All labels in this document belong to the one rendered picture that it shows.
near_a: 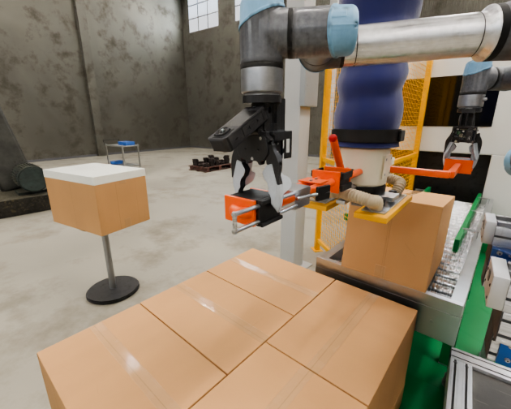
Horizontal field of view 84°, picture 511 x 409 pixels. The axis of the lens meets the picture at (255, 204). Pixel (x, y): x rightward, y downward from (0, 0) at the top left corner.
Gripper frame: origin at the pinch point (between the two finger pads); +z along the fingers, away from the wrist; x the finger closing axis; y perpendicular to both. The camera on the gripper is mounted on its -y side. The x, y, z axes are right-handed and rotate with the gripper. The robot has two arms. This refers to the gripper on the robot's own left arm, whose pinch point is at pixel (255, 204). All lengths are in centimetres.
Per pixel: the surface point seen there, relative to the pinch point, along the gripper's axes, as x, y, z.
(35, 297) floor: 230, 0, 119
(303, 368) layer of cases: 3, 29, 66
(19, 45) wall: 1169, 271, -248
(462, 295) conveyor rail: -35, 106, 62
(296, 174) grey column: 91, 167, 29
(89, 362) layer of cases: 63, -16, 65
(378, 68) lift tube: -4, 52, -30
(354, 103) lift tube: 1, 51, -20
